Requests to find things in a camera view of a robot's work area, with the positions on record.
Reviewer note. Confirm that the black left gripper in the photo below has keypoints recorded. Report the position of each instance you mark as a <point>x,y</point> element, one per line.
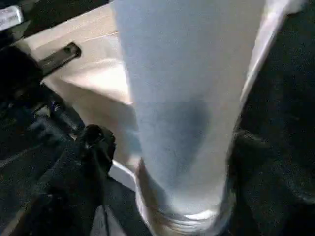
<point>24,88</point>

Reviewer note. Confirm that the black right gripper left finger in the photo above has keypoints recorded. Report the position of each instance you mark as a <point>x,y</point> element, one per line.
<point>74,187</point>

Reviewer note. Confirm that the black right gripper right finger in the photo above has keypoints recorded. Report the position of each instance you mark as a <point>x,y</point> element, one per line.
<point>275,187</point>

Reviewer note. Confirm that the white plastic table leg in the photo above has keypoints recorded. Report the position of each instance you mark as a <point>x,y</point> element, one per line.
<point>187,98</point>

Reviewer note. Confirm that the white plastic table top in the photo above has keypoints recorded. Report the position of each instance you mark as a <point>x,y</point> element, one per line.
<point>93,69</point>

